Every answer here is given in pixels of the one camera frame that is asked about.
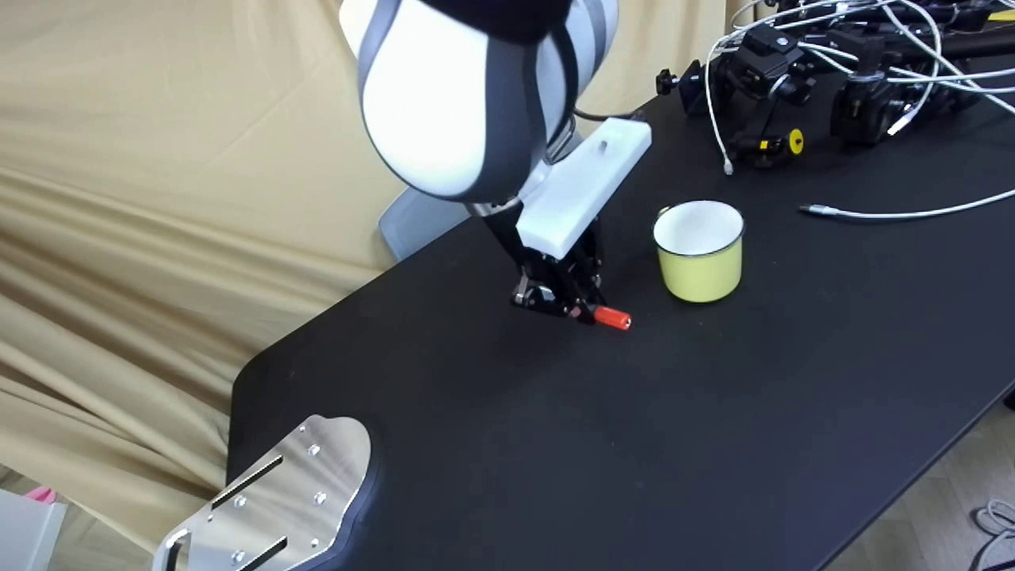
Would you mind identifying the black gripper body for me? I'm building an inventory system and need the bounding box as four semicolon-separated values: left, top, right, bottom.
489;201;612;289

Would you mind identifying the silver pen with orange cap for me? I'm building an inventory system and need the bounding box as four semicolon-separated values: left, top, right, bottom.
575;301;638;335

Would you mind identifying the yellow enamel mug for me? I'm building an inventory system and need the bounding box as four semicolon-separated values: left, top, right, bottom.
649;198;750;309

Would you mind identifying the slotted metal plate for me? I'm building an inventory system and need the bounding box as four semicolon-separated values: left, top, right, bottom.
150;412;377;571

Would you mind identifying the beige backdrop cloth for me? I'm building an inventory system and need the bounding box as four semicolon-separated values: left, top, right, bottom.
0;0;750;559

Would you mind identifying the gray box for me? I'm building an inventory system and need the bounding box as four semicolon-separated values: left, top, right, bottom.
0;484;70;571

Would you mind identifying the wrist camera mount block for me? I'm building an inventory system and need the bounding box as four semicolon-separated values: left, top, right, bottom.
514;113;656;262

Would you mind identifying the white cable with wide plug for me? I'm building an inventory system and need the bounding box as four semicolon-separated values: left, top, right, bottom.
795;185;1015;224

